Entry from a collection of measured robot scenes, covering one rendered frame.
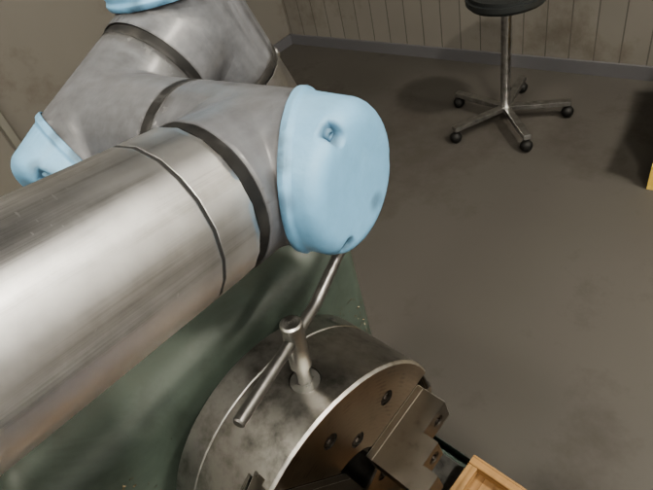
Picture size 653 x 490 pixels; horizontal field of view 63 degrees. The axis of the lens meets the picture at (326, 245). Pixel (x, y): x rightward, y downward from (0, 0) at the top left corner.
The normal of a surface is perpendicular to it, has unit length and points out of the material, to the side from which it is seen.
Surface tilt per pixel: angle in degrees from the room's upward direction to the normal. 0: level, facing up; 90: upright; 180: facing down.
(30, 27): 90
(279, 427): 13
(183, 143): 19
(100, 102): 23
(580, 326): 0
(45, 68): 90
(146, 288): 85
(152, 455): 90
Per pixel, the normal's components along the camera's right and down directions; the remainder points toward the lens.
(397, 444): -0.31, -0.62
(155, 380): 0.24, -0.38
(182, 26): 0.50, -0.08
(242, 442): -0.49, -0.37
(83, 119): -0.51, -0.09
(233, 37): 0.78, 0.34
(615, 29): -0.59, 0.63
